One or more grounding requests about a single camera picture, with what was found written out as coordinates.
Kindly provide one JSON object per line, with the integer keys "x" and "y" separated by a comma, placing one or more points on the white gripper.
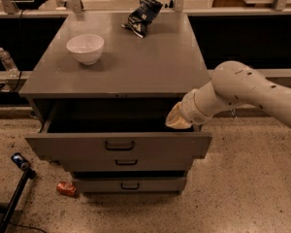
{"x": 189, "y": 110}

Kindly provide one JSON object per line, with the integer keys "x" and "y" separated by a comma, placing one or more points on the grey top drawer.
{"x": 83, "y": 130}

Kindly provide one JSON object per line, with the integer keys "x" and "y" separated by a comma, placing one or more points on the grey drawer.
{"x": 130, "y": 185}
{"x": 127, "y": 165}
{"x": 83, "y": 130}

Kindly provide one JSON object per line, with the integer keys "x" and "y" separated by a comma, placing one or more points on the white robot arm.
{"x": 231, "y": 84}

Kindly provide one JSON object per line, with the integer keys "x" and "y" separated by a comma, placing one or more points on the grey drawer cabinet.
{"x": 165, "y": 64}

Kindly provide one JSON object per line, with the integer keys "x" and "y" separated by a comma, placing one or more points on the grey bottom drawer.
{"x": 130, "y": 185}

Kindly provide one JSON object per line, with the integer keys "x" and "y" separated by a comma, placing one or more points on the grey middle drawer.
{"x": 127, "y": 165}

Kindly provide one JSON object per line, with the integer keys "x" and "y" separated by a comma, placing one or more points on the white ceramic bowl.
{"x": 86, "y": 48}

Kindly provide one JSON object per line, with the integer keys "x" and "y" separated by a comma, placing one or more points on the dark crumpled chip bag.
{"x": 143, "y": 16}

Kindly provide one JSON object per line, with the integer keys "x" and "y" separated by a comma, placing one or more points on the orange soda can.
{"x": 66, "y": 188}

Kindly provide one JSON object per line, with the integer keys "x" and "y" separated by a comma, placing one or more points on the blue soda can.
{"x": 20, "y": 161}

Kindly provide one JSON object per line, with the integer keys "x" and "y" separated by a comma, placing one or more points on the clear plastic water bottle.
{"x": 9, "y": 63}

